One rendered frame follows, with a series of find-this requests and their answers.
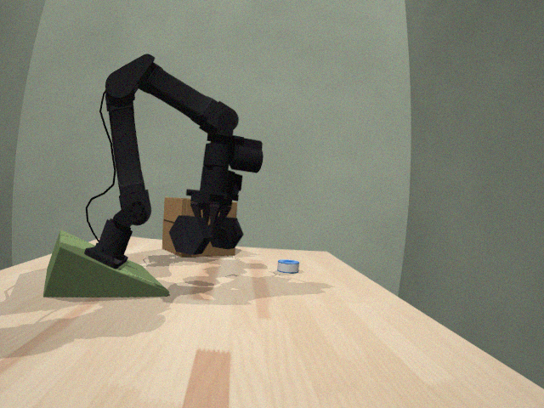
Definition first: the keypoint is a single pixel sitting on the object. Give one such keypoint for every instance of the brown cardboard box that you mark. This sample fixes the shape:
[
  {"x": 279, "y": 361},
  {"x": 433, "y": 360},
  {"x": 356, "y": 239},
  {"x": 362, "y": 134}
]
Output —
[{"x": 177, "y": 207}]

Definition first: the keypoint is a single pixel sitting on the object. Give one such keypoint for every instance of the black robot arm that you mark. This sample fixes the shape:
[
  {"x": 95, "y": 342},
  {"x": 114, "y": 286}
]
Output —
[{"x": 213, "y": 117}]

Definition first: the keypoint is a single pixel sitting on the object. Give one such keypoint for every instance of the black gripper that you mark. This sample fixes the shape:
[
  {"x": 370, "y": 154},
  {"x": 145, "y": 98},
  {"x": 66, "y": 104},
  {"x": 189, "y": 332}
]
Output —
[{"x": 210, "y": 194}]

